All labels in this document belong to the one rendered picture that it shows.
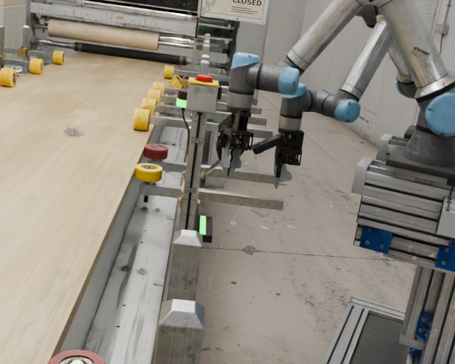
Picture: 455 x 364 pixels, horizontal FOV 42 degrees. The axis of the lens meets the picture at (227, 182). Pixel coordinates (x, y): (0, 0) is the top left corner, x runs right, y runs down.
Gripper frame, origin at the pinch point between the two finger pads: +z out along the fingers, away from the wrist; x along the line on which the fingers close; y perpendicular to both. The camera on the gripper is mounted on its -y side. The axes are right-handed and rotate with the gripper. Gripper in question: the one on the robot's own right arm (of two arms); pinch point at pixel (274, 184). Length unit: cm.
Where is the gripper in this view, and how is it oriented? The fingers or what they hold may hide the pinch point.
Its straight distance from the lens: 206.3
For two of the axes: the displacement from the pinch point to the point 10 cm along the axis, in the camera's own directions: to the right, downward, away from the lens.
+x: -0.3, -3.0, 9.5
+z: -1.2, 9.5, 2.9
